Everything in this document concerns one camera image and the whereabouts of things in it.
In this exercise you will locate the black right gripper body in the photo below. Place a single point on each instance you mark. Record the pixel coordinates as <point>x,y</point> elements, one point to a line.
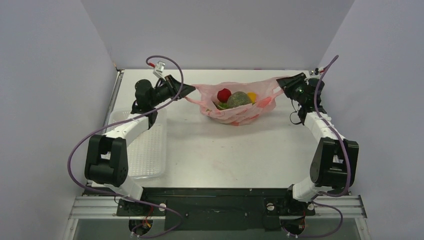
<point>293,86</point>

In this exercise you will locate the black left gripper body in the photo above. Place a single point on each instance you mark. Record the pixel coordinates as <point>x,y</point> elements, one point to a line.
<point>161,95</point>

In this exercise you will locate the pink printed plastic bag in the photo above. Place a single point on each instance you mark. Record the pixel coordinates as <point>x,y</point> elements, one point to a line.
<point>267,91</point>

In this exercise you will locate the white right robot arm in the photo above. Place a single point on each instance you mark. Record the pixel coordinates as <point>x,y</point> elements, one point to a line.
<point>333,167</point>

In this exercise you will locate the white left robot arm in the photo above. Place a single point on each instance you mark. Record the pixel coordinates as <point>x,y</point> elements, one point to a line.
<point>107,154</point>

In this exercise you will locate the orange fake fruit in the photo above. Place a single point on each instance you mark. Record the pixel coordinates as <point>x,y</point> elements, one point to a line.
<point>252,96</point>

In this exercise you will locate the red fake fruit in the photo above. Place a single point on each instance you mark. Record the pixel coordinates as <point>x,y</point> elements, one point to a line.
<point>223,95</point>

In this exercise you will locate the green fake vegetable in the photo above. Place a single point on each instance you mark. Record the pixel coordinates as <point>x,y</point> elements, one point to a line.
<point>222,106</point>

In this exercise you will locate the grey green fake avocado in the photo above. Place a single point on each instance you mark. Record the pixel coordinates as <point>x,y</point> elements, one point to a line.
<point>238,99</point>

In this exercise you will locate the white plastic basket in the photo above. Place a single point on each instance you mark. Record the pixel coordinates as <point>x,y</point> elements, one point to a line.
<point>146,145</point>

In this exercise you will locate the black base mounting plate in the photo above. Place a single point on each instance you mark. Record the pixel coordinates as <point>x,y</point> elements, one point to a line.
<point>222,209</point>

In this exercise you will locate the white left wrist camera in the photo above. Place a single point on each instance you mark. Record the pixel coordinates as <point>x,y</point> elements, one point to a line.
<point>158,69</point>

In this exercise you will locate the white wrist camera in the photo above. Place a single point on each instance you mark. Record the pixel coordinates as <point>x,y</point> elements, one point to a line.
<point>316,74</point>
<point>158,69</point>

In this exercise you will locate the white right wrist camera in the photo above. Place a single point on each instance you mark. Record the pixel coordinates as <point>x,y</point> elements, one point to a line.
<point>316,74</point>

